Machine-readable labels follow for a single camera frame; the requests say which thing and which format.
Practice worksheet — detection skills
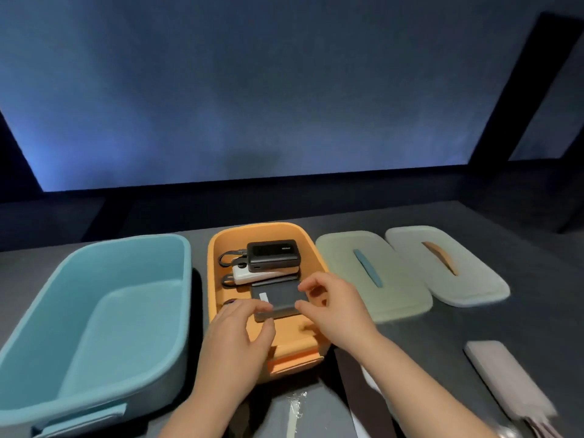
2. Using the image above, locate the person's left hand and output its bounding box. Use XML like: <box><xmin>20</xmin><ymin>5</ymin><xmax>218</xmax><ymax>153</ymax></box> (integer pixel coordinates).
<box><xmin>192</xmin><ymin>298</ymin><xmax>277</xmax><ymax>405</ymax></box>

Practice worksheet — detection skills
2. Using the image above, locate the person's right hand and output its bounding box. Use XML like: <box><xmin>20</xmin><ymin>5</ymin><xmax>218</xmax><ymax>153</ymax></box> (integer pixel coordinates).
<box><xmin>294</xmin><ymin>271</ymin><xmax>382</xmax><ymax>357</ymax></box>

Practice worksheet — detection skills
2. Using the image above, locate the dark grey power bank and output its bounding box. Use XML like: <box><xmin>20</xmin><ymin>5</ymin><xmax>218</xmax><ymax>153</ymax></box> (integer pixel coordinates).
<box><xmin>250</xmin><ymin>280</ymin><xmax>312</xmax><ymax>323</ymax></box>

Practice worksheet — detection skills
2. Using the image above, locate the person's right forearm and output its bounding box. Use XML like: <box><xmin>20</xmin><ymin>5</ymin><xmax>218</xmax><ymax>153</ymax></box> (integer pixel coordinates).
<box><xmin>360</xmin><ymin>335</ymin><xmax>499</xmax><ymax>438</ymax></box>

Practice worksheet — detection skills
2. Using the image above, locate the person's left forearm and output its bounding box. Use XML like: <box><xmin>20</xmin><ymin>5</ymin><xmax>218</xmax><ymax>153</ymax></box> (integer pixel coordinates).
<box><xmin>157</xmin><ymin>383</ymin><xmax>257</xmax><ymax>438</ymax></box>

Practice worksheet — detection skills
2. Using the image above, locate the orange plastic storage bin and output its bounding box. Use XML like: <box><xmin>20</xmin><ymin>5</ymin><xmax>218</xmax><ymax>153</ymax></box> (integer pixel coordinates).
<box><xmin>207</xmin><ymin>222</ymin><xmax>332</xmax><ymax>384</ymax></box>

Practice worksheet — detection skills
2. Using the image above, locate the thin dark power bank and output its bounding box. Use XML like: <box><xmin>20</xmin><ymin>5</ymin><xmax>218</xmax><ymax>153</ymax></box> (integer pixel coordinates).
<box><xmin>250</xmin><ymin>275</ymin><xmax>299</xmax><ymax>288</ymax></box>

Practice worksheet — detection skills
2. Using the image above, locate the black power bank with display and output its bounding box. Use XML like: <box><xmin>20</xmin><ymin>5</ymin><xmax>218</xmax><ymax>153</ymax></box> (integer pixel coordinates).
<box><xmin>218</xmin><ymin>240</ymin><xmax>300</xmax><ymax>273</ymax></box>

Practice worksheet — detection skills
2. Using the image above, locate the clear plastic wrapper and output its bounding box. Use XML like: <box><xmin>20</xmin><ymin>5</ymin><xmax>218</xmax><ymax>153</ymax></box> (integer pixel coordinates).
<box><xmin>284</xmin><ymin>391</ymin><xmax>308</xmax><ymax>438</ymax></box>

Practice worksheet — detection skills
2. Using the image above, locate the blue plastic storage bin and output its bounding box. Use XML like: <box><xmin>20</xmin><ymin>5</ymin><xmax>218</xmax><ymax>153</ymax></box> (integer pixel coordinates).
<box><xmin>0</xmin><ymin>234</ymin><xmax>192</xmax><ymax>438</ymax></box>

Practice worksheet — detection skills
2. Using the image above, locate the white slim power bank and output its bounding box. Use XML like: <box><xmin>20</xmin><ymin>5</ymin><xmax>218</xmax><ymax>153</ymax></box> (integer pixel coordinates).
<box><xmin>464</xmin><ymin>340</ymin><xmax>558</xmax><ymax>421</ymax></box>

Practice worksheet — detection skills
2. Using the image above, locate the white power bank with cable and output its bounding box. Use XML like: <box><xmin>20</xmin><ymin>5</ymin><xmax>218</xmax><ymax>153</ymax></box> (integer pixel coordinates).
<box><xmin>222</xmin><ymin>265</ymin><xmax>300</xmax><ymax>289</ymax></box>

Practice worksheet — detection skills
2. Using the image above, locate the pale green lid blue handle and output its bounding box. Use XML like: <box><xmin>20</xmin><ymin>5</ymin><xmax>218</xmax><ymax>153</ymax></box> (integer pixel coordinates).
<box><xmin>315</xmin><ymin>231</ymin><xmax>433</xmax><ymax>323</ymax></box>

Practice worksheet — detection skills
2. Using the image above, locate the white lid orange handle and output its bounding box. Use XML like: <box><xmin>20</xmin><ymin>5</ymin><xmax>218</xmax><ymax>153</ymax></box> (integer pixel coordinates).
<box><xmin>385</xmin><ymin>225</ymin><xmax>511</xmax><ymax>308</ymax></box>

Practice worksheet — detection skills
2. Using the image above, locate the white charging cable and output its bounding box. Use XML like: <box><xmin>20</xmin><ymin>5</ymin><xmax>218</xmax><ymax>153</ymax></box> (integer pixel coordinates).
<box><xmin>497</xmin><ymin>416</ymin><xmax>566</xmax><ymax>438</ymax></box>

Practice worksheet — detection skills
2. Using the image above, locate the black frame beam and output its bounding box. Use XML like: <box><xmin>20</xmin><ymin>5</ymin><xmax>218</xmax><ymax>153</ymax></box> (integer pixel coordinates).
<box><xmin>469</xmin><ymin>11</ymin><xmax>584</xmax><ymax>170</ymax></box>

